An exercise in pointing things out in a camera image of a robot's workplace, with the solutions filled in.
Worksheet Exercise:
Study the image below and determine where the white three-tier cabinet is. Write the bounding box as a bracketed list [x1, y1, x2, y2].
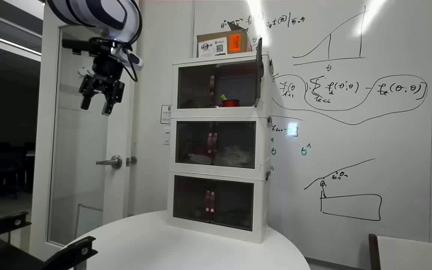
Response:
[167, 50, 273, 244]

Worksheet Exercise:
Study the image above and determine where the cardboard box with labels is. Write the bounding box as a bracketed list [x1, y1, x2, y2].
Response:
[195, 26, 254, 58]

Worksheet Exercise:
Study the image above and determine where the silver door lever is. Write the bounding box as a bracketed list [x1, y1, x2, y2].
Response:
[95, 154, 125, 170]

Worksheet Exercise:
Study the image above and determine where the white wall sign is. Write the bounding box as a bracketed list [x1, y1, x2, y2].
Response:
[159, 103, 173, 125]

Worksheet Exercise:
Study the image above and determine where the tinted door with metal handle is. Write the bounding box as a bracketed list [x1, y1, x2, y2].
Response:
[177, 64, 216, 109]

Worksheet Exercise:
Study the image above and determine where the white room door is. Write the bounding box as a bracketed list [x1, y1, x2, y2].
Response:
[29, 4, 138, 260]

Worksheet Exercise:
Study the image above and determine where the white chair with wooden frame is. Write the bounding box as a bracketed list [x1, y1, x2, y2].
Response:
[368, 232, 432, 270]

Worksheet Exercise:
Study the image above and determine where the large wall whiteboard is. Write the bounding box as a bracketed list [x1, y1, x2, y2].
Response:
[192, 0, 432, 248]

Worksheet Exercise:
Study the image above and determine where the tinted door with black handle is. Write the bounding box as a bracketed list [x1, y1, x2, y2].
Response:
[254, 35, 266, 107]

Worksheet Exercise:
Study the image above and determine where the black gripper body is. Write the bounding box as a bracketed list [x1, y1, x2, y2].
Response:
[89, 52, 126, 92]

